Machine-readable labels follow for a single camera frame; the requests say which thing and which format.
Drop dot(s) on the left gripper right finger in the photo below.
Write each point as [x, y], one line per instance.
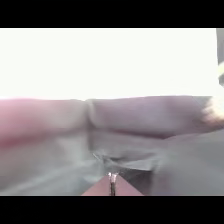
[125, 189]

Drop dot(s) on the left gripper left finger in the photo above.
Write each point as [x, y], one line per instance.
[101, 189]

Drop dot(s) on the grey shirt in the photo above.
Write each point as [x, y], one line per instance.
[140, 133]

